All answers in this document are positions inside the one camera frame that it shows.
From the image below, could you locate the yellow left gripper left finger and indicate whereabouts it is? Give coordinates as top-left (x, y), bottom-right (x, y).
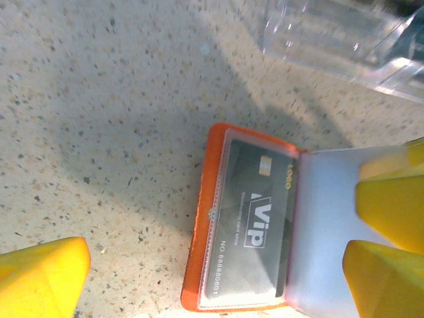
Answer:
top-left (0, 237), bottom-right (92, 318)

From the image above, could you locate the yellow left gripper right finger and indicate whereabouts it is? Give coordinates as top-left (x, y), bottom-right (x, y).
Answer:
top-left (343, 240), bottom-right (424, 318)

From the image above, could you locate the black VIP credit card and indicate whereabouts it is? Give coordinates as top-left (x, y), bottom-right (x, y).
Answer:
top-left (205, 138), bottom-right (301, 299)

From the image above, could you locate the orange card holder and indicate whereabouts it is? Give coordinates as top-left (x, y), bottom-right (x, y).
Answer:
top-left (181, 122), bottom-right (424, 318)

